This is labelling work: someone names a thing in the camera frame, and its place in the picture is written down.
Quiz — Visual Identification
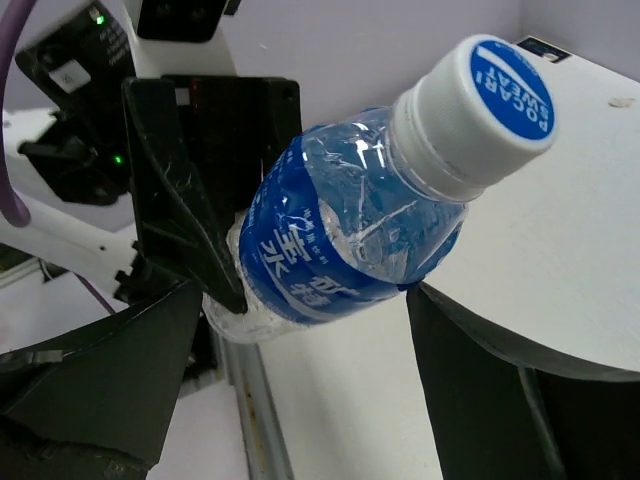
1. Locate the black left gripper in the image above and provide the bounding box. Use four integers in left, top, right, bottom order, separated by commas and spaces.
122, 75, 301, 314

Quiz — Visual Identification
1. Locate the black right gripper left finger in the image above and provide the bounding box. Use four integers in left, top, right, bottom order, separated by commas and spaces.
1, 283, 202, 479

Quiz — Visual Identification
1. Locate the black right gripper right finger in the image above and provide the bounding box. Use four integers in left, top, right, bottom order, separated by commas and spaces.
406, 284, 639, 479

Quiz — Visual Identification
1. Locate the clear bottle blue label white cap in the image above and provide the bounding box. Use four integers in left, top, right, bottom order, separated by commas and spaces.
203, 35, 557, 344

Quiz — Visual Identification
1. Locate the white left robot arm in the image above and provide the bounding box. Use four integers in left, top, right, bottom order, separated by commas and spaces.
1, 1, 301, 314

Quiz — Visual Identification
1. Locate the small white scrap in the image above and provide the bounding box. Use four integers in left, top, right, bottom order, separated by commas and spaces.
608, 97, 636, 109

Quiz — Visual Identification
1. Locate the aluminium table frame rail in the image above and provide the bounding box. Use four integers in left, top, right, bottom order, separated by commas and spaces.
1, 274, 292, 479

